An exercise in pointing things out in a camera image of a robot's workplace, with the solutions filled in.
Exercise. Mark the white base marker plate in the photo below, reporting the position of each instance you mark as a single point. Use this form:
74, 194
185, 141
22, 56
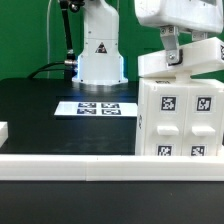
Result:
105, 109

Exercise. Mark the white U-shaped fence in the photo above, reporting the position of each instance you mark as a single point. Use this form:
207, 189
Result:
110, 168

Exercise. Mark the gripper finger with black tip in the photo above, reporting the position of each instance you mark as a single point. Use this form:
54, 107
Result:
169, 37
199, 35

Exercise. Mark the white cabinet door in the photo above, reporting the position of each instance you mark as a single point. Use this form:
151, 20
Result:
203, 131
165, 119

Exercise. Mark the white cabinet body box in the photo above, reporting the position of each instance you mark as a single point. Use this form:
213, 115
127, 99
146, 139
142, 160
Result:
144, 86

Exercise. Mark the white cabinet top block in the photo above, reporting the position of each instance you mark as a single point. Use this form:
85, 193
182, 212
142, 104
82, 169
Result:
197, 57

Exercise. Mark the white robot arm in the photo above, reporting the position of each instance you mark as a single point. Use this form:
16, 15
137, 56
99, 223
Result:
188, 30

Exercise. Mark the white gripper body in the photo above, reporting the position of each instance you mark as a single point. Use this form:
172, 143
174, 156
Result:
199, 15

